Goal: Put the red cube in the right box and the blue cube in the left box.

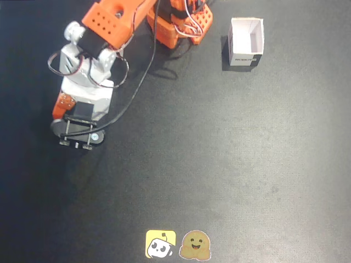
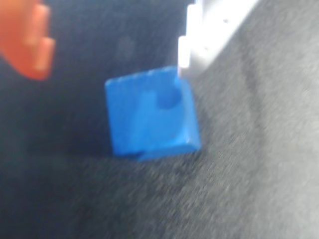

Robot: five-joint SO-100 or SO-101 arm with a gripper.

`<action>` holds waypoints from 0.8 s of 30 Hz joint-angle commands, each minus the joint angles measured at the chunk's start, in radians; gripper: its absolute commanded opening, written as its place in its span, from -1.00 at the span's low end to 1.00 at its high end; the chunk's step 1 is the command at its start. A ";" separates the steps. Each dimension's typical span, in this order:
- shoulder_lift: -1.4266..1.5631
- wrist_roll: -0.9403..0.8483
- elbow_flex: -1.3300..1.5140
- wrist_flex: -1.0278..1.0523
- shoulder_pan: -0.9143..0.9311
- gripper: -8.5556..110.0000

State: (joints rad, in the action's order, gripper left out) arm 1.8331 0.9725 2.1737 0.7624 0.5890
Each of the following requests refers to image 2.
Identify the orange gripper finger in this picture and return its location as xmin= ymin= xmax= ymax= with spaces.
xmin=0 ymin=0 xmax=56 ymax=81

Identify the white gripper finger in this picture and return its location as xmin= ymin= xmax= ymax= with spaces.
xmin=177 ymin=0 xmax=259 ymax=80

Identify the blue cube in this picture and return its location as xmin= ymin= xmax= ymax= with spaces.
xmin=104 ymin=65 xmax=202 ymax=163

